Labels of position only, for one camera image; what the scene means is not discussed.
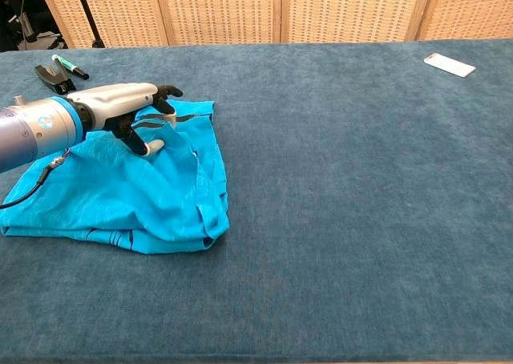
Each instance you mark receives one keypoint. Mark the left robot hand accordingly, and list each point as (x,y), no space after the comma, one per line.
(112,103)

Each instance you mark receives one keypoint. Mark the blue Carolina Panthers T-shirt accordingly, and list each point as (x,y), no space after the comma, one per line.
(120,195)

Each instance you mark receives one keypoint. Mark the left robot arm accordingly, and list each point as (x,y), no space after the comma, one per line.
(32,131)

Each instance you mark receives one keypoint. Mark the green marker pen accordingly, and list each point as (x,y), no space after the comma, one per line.
(68,65)

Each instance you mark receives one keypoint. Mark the black stapler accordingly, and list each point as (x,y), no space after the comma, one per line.
(52,79)

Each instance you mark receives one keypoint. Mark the black tripod stand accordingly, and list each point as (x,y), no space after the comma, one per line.
(86,11)

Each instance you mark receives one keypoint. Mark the dark background equipment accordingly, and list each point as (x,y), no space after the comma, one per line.
(38,39)

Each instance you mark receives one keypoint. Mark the wicker folding screen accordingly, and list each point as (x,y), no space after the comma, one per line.
(220,11)

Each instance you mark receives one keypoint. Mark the blue fabric table cover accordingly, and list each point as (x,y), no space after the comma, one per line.
(340,219)

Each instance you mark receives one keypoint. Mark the white smartphone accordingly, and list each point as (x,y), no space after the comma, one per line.
(449,64)

